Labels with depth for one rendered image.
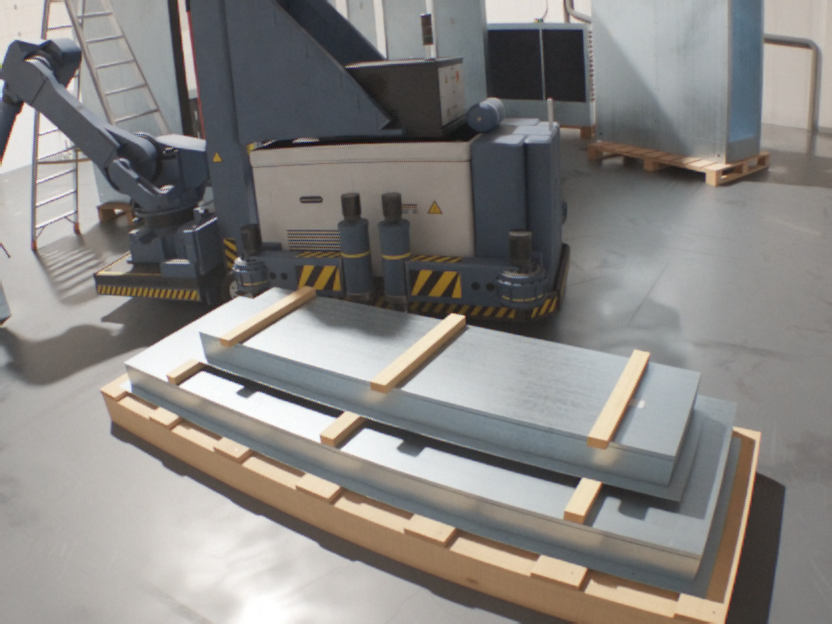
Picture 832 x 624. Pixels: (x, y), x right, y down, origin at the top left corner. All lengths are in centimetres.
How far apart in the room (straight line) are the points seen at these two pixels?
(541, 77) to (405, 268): 567
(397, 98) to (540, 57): 531
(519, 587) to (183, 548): 99
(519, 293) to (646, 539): 132
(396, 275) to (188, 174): 158
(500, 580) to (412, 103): 200
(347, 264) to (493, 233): 62
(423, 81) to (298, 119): 60
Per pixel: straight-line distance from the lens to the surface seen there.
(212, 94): 318
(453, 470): 166
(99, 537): 211
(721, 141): 622
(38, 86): 383
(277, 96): 298
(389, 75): 283
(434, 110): 279
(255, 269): 289
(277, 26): 296
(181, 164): 369
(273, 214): 303
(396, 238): 258
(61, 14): 1553
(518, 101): 812
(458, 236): 273
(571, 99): 797
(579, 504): 151
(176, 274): 332
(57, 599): 198
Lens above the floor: 130
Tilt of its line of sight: 26 degrees down
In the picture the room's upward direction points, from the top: 5 degrees counter-clockwise
